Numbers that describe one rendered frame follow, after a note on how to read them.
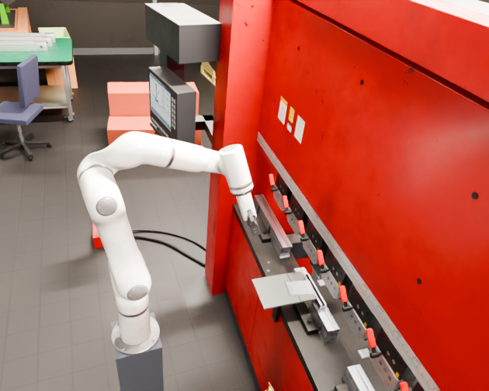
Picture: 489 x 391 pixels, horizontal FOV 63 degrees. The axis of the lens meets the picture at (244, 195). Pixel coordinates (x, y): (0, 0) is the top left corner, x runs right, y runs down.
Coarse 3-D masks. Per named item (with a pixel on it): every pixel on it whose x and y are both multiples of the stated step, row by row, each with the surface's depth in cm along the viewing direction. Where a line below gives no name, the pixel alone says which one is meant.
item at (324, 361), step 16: (240, 224) 252; (256, 240) 237; (256, 256) 227; (272, 256) 227; (272, 272) 217; (288, 272) 218; (288, 320) 192; (304, 336) 186; (304, 352) 179; (320, 352) 180; (336, 352) 181; (304, 368) 177; (320, 368) 174; (336, 368) 175; (320, 384) 168; (336, 384) 168
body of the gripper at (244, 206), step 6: (246, 192) 139; (240, 198) 139; (246, 198) 139; (240, 204) 139; (246, 204) 139; (252, 204) 140; (240, 210) 145; (246, 210) 140; (252, 210) 140; (246, 216) 141
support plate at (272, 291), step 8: (296, 272) 201; (256, 280) 195; (264, 280) 195; (272, 280) 196; (280, 280) 196; (288, 280) 197; (296, 280) 197; (304, 280) 198; (256, 288) 191; (264, 288) 191; (272, 288) 192; (280, 288) 192; (264, 296) 187; (272, 296) 187; (280, 296) 188; (288, 296) 188; (296, 296) 189; (304, 296) 189; (312, 296) 190; (264, 304) 183; (272, 304) 184; (280, 304) 184; (288, 304) 185
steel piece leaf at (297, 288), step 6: (288, 282) 195; (294, 282) 196; (300, 282) 196; (288, 288) 190; (294, 288) 193; (300, 288) 193; (288, 294) 189; (294, 294) 190; (300, 294) 190; (306, 294) 190
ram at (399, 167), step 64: (320, 64) 160; (384, 64) 123; (320, 128) 165; (384, 128) 126; (448, 128) 102; (320, 192) 171; (384, 192) 129; (448, 192) 104; (384, 256) 132; (448, 256) 106; (448, 320) 108; (448, 384) 110
